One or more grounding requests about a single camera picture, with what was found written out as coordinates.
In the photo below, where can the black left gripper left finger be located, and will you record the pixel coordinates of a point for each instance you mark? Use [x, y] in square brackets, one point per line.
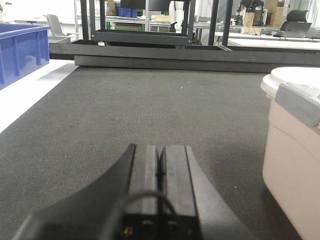
[82, 215]

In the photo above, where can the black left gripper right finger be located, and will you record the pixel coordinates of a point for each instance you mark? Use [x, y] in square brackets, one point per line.
[198, 204]

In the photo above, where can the white humanoid robot legs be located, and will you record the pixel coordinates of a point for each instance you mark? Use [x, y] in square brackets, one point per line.
[176, 14]

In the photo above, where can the grey chair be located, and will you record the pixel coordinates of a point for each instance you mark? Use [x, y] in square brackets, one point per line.
[56, 28]

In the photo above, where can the blue plastic crate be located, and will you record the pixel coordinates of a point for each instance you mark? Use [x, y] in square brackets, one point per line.
[24, 48]

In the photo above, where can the black office chair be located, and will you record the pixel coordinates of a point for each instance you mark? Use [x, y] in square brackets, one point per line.
[295, 26]

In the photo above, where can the black metal shelf frame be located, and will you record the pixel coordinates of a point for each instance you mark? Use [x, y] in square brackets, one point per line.
[101, 47]

